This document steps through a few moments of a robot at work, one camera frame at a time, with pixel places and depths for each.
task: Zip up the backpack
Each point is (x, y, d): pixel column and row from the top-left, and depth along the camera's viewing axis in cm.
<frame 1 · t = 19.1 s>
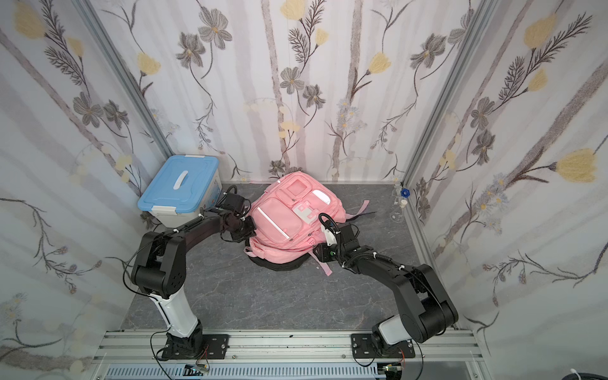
left hand: (259, 229, 95), fingers closed
right hand: (319, 246, 89), fingers open
pink school backpack: (289, 216, 99), point 9 cm above the table
blue lidded storage box: (185, 187, 98), point 18 cm above the table
clear glass flask blue cap: (400, 196, 104), point 11 cm above the table

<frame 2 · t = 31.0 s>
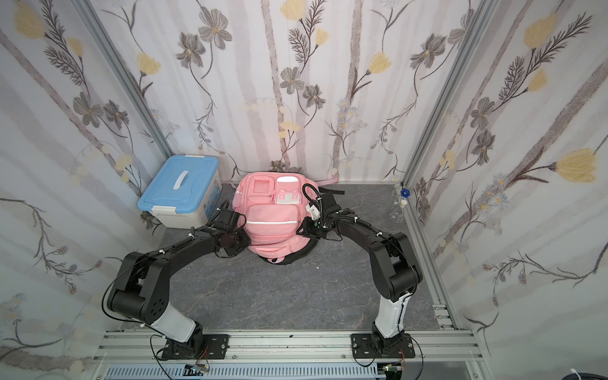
left hand: (253, 239, 93), fingers closed
right hand: (301, 227, 88), fingers open
pink school backpack: (271, 204, 104), point 9 cm above the table
the other named things where they were.

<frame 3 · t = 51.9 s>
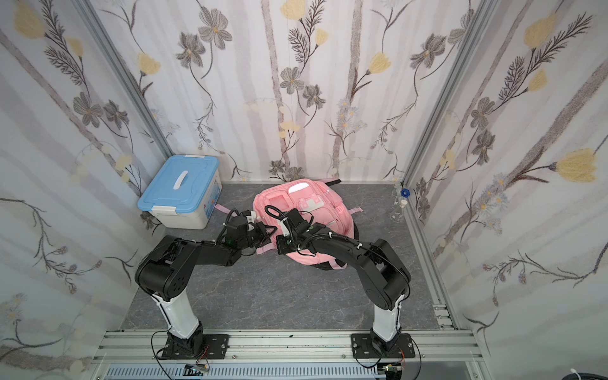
left hand: (279, 225, 93), fingers closed
right hand: (277, 241, 86), fingers closed
pink school backpack: (317, 199, 104), point 10 cm above the table
the other named things where they were.

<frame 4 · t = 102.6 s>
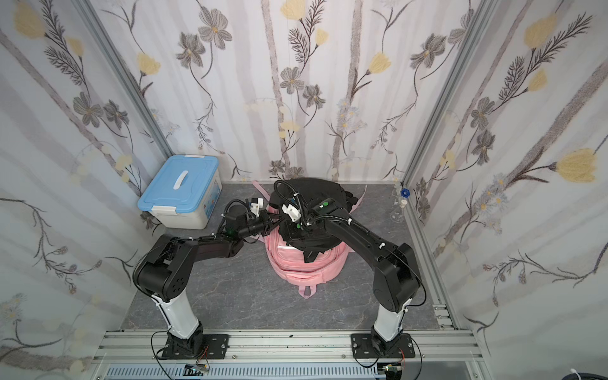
left hand: (286, 215, 87), fingers closed
right hand: (286, 234, 79), fingers closed
pink school backpack: (291, 261, 92), point 4 cm above the table
the other named things where they were.

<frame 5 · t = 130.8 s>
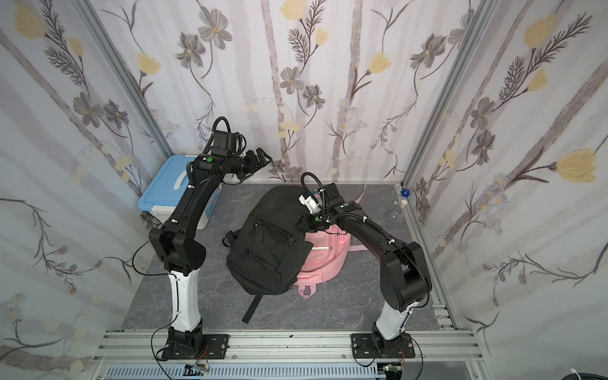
left hand: (266, 160, 85), fingers open
right hand: (298, 222, 81), fingers closed
black fabric backpack: (264, 256, 86), point 10 cm above the table
the other named things where they were.

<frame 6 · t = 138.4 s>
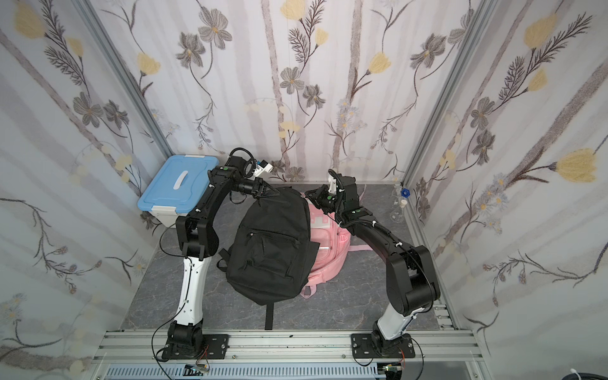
left hand: (278, 191, 87), fingers closed
right hand: (308, 187, 81), fingers closed
